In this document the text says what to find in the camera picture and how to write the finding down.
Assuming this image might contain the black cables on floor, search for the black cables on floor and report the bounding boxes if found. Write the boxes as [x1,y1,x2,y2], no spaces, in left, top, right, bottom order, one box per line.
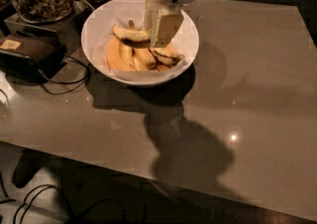
[0,174,147,224]

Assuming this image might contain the black device with label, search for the black device with label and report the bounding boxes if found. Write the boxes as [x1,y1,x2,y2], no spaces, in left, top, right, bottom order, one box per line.
[0,35,66,83]

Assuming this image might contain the metal tray under jars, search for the metal tray under jars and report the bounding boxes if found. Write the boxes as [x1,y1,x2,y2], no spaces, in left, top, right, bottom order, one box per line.
[4,1,91,54]

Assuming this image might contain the brown spotted banana right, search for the brown spotted banana right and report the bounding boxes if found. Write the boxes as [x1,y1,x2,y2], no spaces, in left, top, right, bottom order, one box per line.
[150,47,183,65]

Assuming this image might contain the yellow banana left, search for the yellow banana left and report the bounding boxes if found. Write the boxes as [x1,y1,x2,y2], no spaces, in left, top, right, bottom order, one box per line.
[107,37,131,71]

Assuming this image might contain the small banana bottom centre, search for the small banana bottom centre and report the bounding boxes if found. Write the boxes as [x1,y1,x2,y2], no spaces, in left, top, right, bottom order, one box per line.
[134,49,157,71]

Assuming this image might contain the spotted yellow banana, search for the spotted yellow banana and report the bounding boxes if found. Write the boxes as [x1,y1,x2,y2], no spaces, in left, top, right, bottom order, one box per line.
[112,26,152,48]

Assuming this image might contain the white bowl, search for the white bowl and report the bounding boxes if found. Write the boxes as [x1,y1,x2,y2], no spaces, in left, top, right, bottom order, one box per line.
[81,0,199,87]

